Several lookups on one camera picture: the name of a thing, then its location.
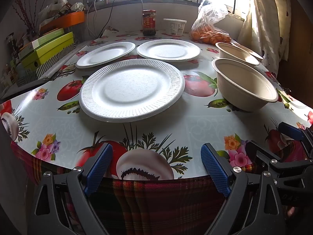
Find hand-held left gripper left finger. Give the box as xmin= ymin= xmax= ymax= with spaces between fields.
xmin=26 ymin=142 xmax=114 ymax=235

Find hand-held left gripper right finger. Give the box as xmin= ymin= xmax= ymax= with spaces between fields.
xmin=201 ymin=144 xmax=288 ymax=235

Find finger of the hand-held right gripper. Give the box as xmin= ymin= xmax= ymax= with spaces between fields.
xmin=278 ymin=122 xmax=313 ymax=150
xmin=245 ymin=140 xmax=313 ymax=177

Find beige paper bowl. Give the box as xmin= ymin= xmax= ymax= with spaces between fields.
xmin=232 ymin=42 xmax=264 ymax=63
xmin=215 ymin=42 xmax=260 ymax=66
xmin=211 ymin=58 xmax=279 ymax=112

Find white foam plate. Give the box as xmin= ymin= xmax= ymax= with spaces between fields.
xmin=136 ymin=39 xmax=201 ymax=62
xmin=79 ymin=59 xmax=185 ymax=123
xmin=75 ymin=42 xmax=136 ymax=69

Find vegetable print vinyl tablecloth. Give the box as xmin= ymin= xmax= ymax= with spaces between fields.
xmin=0 ymin=28 xmax=313 ymax=179

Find brown wooden cabinet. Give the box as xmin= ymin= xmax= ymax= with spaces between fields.
xmin=276 ymin=0 xmax=313 ymax=91

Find red plaid cloth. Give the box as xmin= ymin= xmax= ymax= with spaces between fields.
xmin=10 ymin=141 xmax=313 ymax=235

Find grey striped box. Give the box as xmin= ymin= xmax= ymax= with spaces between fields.
xmin=17 ymin=54 xmax=79 ymax=86

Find patterned cream curtain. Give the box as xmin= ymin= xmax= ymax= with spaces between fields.
xmin=238 ymin=0 xmax=292 ymax=61

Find lime green box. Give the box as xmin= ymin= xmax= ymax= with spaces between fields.
xmin=23 ymin=43 xmax=77 ymax=71
xmin=18 ymin=32 xmax=74 ymax=60

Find clear bag of oranges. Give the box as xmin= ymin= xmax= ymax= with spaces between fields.
xmin=191 ymin=0 xmax=231 ymax=44

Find pale green flat box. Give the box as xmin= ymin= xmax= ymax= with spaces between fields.
xmin=31 ymin=28 xmax=65 ymax=50

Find white plastic tub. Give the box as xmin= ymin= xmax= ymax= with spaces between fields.
xmin=163 ymin=19 xmax=187 ymax=36

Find orange plastic tray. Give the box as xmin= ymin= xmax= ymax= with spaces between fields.
xmin=39 ymin=11 xmax=85 ymax=32

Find dark sauce jar red label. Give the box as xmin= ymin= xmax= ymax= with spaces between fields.
xmin=142 ymin=10 xmax=157 ymax=36

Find white plastic bag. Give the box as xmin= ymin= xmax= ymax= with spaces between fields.
xmin=39 ymin=0 xmax=70 ymax=21

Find red dried branches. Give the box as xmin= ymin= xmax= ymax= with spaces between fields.
xmin=13 ymin=0 xmax=49 ymax=33

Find black cable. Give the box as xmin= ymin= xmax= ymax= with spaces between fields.
xmin=96 ymin=0 xmax=116 ymax=38

